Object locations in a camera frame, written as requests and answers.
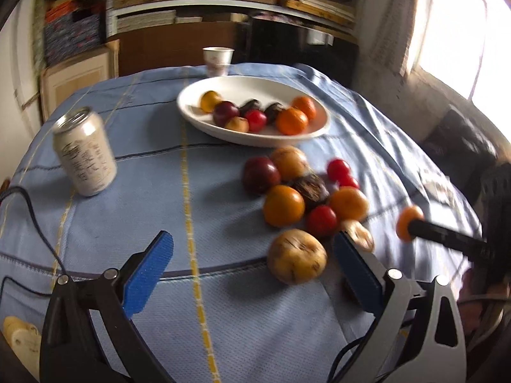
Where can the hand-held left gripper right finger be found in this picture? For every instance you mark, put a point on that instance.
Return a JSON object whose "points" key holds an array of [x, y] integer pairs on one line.
{"points": [[357, 275]]}

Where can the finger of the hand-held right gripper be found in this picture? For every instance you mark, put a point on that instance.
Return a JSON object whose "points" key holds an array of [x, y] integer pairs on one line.
{"points": [[447, 237]]}

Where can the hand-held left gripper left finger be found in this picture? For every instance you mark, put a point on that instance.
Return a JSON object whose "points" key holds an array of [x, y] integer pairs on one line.
{"points": [[147, 271]]}

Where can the brown russet pear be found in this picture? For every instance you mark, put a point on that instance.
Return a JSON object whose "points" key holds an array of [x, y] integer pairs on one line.
{"points": [[296, 256], [359, 233], [289, 162]]}

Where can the smooth orange tangerine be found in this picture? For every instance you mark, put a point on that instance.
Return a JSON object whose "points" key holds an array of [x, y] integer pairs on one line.
{"points": [[283, 206], [408, 222], [348, 203], [210, 101]]}

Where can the small red plum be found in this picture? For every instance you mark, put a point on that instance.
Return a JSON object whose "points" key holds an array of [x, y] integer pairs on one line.
{"points": [[349, 182], [321, 221], [338, 169], [256, 120]]}

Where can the dark red plum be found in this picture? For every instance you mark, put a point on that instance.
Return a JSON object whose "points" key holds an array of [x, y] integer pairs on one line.
{"points": [[225, 113], [260, 175]]}

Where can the white oval plate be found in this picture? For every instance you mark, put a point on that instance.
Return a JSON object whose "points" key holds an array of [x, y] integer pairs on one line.
{"points": [[223, 131]]}

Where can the bumpy orange mandarin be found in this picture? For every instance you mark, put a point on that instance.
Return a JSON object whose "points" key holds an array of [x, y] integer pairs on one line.
{"points": [[305, 105], [292, 121]]}

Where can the crumpled white tissue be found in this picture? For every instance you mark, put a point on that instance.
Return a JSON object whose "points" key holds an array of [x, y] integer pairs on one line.
{"points": [[437, 185]]}

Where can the blue checked tablecloth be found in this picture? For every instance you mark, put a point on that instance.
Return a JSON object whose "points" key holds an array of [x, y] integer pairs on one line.
{"points": [[167, 215]]}

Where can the black leather chair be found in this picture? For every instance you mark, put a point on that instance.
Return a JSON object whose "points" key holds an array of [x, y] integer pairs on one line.
{"points": [[459, 139]]}

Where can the white beverage can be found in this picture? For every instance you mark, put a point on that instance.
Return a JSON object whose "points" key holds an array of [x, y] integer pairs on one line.
{"points": [[86, 153]]}

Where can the cream power strip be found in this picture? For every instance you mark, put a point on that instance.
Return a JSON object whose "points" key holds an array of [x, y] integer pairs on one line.
{"points": [[20, 339]]}

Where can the bright window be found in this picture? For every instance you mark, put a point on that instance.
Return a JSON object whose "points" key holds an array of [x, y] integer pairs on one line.
{"points": [[463, 36]]}

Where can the light wooden framed panel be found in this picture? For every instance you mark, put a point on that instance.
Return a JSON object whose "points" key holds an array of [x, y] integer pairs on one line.
{"points": [[78, 79]]}

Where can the white paper cup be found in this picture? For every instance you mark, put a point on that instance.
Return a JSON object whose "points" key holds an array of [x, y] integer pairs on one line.
{"points": [[217, 62]]}

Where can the patterned curtain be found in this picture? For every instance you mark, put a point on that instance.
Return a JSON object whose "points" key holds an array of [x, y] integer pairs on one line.
{"points": [[389, 20]]}

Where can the brown wooden board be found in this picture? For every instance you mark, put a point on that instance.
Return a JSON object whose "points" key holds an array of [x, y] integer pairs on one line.
{"points": [[175, 48]]}

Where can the black cabinet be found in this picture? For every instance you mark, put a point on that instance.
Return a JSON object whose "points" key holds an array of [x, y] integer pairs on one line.
{"points": [[295, 52]]}

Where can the stack of blue patterned boxes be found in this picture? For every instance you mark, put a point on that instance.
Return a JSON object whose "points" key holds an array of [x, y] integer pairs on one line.
{"points": [[74, 36]]}

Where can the shelf of flat boxes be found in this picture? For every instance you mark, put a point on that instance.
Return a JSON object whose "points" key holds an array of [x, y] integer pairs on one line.
{"points": [[239, 6]]}

